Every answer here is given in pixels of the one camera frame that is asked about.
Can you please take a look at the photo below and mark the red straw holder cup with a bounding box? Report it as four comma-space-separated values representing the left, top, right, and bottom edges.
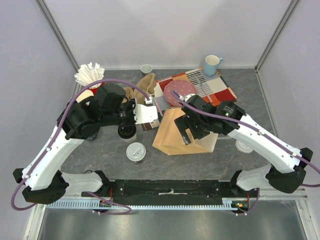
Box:
89, 82, 105, 95

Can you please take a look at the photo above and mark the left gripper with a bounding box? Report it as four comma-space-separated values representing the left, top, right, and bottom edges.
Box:
102, 98, 144, 130

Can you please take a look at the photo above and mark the white wrapped straws bundle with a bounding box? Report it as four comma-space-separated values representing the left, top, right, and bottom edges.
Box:
74, 62, 105, 87

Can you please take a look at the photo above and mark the patchwork placemat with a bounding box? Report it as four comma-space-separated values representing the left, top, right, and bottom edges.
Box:
141, 67, 238, 132

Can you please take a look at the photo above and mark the white paper cup stack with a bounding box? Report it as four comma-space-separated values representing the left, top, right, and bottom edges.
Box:
76, 89, 94, 103

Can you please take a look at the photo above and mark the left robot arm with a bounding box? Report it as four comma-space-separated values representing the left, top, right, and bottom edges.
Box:
13, 83, 137, 205

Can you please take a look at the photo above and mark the cardboard cup carrier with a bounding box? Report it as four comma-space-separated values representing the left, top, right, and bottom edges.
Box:
123, 73, 157, 105

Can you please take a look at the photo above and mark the purple cable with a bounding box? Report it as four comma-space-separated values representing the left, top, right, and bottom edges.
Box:
11, 78, 153, 216
170, 89, 320, 217

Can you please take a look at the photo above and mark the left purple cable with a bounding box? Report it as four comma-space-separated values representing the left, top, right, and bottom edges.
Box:
11, 78, 153, 216

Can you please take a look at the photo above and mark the black lid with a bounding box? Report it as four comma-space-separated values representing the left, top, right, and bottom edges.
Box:
117, 125, 137, 139

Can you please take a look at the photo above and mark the pink dotted plate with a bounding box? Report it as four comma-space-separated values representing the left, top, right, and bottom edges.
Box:
163, 80, 197, 107

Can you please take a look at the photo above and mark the fork pink handle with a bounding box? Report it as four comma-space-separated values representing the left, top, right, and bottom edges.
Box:
153, 97, 164, 118

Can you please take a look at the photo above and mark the black plastic cup stack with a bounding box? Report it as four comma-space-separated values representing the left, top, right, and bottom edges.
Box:
87, 132, 98, 141

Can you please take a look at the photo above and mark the cable duct rail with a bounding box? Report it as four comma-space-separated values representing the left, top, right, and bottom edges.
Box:
46, 198, 250, 211

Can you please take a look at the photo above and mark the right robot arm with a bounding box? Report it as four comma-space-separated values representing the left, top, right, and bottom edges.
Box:
172, 91, 314, 197

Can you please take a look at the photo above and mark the white lid stack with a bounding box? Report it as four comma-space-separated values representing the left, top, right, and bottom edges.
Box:
235, 140, 253, 154

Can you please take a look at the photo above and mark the light blue mug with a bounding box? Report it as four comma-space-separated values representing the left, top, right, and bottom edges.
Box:
203, 55, 223, 77

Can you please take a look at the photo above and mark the brown paper bag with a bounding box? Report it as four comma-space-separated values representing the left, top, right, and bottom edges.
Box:
152, 107, 219, 156

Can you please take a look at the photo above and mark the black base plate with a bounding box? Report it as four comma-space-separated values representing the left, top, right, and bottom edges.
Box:
95, 179, 258, 205

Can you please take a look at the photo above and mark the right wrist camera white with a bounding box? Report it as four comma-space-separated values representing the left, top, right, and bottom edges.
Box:
179, 93, 195, 102

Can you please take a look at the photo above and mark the small grey patterned mug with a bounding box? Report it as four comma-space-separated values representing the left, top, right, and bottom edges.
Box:
140, 64, 153, 76

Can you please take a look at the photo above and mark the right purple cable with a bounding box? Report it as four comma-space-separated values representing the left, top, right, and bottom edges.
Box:
170, 89, 320, 217

